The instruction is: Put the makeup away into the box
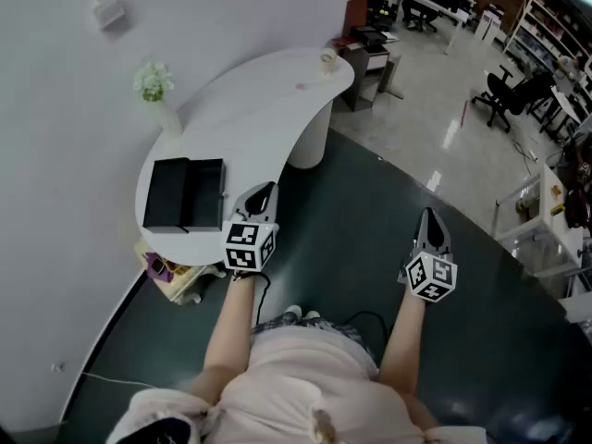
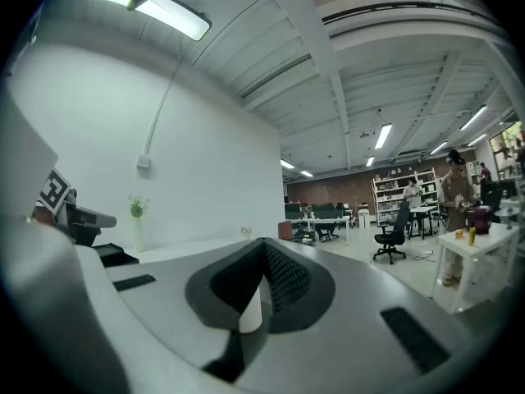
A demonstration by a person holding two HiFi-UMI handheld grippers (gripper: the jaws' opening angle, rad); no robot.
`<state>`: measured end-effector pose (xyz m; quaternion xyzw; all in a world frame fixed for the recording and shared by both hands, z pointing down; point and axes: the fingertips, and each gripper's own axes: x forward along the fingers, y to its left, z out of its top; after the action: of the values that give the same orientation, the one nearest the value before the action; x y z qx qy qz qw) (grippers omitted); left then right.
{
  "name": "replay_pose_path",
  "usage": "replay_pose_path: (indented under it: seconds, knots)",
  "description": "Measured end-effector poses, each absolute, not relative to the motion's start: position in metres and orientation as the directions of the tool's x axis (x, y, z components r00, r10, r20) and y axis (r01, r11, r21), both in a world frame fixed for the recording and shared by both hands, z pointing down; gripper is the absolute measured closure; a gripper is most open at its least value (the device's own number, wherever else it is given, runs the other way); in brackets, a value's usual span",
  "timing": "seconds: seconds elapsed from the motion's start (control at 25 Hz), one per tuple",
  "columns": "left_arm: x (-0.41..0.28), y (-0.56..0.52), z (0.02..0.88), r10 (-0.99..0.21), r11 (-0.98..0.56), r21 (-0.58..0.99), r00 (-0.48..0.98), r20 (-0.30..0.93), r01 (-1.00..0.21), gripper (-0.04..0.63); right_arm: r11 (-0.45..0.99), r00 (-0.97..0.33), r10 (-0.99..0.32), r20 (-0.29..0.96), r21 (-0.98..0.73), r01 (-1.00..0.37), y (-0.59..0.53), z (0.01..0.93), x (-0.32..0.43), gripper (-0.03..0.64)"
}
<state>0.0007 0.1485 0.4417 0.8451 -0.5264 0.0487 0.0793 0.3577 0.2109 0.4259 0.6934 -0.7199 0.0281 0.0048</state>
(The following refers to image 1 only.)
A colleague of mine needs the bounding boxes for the person's left forearm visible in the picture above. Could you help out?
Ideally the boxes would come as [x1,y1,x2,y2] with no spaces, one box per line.
[202,271,258,390]

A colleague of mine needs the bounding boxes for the white work table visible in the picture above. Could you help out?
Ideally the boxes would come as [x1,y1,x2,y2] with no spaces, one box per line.
[491,161,592,279]

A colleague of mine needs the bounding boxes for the black printer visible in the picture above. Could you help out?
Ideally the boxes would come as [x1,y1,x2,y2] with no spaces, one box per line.
[350,24,389,46]

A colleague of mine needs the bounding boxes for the black box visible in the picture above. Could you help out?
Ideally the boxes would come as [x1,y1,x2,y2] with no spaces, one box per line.
[142,156,228,235]

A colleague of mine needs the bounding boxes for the brown cabinet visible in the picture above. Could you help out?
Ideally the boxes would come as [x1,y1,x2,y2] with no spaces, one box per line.
[340,0,404,113]

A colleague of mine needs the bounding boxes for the person's right forearm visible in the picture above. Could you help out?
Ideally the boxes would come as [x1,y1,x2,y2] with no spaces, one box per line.
[378,292,429,395]

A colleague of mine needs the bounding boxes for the purple pouch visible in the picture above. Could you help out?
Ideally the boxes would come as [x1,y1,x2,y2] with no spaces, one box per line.
[145,251,175,282]

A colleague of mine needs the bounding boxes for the white vase with white flowers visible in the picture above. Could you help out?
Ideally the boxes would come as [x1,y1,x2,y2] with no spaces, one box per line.
[132,60,184,139]

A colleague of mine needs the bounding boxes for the cream storage rack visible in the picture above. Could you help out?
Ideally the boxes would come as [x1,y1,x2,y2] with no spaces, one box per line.
[133,237,228,305]

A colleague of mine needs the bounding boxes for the white shelving unit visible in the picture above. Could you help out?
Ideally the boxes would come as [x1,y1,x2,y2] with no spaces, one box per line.
[502,0,592,80]

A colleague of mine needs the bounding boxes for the black office chair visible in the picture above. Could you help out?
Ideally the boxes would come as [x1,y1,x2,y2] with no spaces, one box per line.
[470,65,556,133]

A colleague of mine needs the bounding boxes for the white candle jar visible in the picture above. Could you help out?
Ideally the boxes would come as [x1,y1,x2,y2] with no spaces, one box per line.
[319,48,339,77]

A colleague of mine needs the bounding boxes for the white table pedestal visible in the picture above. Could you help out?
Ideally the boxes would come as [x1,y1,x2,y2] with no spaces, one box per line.
[288,101,334,170]

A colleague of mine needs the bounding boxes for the person's white shoes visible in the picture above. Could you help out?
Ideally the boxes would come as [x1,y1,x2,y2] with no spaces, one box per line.
[281,304,321,322]

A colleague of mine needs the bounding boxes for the white wall conduit box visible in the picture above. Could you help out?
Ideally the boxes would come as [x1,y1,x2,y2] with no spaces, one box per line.
[87,0,127,32]

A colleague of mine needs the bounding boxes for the person's pink top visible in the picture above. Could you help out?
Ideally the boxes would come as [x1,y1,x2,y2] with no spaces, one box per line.
[105,324,489,444]

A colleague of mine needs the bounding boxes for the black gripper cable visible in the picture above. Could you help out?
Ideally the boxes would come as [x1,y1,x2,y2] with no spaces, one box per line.
[340,310,394,344]
[253,271,272,328]

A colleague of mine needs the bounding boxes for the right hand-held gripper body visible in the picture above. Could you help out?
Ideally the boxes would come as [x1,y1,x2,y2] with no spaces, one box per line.
[397,206,459,303]

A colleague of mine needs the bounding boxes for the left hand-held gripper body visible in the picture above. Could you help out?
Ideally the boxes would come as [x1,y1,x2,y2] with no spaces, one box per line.
[223,180,281,273]

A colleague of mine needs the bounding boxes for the white floor cable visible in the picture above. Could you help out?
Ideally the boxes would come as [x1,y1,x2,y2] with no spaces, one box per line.
[80,371,161,389]

